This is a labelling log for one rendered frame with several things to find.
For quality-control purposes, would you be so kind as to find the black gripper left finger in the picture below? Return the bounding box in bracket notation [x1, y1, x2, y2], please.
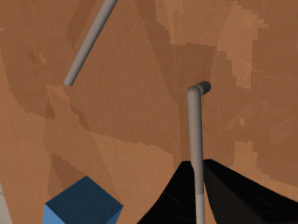
[137, 161, 197, 224]

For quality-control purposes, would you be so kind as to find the grey metal rod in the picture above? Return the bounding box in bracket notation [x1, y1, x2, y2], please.
[63, 0, 118, 86]

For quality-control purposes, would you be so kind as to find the wooden-handled tool with grey metal shaft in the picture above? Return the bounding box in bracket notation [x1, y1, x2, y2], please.
[187, 81, 212, 224]

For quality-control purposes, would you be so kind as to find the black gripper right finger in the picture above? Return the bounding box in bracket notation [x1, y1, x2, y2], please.
[203, 159, 298, 224]

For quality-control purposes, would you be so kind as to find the blue cube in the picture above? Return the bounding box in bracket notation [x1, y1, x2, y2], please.
[42, 175, 123, 224]

